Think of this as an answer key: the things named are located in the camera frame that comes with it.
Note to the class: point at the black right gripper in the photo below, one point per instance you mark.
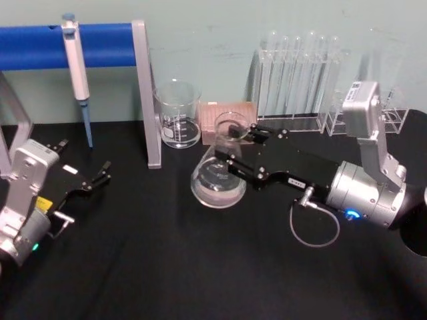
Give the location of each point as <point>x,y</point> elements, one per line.
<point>300,160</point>

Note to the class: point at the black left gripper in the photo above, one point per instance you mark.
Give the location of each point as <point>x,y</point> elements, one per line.
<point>66,183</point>

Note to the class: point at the clear glass conical flask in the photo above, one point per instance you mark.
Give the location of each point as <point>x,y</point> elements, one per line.
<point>217,190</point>

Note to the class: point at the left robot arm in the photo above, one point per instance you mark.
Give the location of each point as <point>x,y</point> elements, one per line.
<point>23,173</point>

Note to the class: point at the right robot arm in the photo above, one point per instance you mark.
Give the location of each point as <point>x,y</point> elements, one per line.
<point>367,190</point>

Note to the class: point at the clear acrylic test tube rack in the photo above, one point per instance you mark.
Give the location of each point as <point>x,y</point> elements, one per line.
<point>290,123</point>

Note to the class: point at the clear glass beaker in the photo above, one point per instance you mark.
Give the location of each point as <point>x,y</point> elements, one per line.
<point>180,133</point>

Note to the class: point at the clear glass test tube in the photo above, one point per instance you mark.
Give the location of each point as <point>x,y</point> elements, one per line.
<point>322,73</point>
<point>273,66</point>
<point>312,66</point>
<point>285,73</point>
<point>334,66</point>
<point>297,73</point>

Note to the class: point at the white and blue pipette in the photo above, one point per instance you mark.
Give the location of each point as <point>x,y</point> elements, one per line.
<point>75,66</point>

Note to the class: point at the blue and grey pipette stand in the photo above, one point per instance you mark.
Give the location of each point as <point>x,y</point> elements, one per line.
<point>33,46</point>

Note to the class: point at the black table cloth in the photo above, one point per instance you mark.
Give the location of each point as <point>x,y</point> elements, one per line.
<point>166,266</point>

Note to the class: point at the small clear acrylic rack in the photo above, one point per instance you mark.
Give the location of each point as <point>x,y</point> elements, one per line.
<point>397,120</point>

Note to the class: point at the tall clear glass cylinder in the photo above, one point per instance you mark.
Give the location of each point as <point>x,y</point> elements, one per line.
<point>387,60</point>

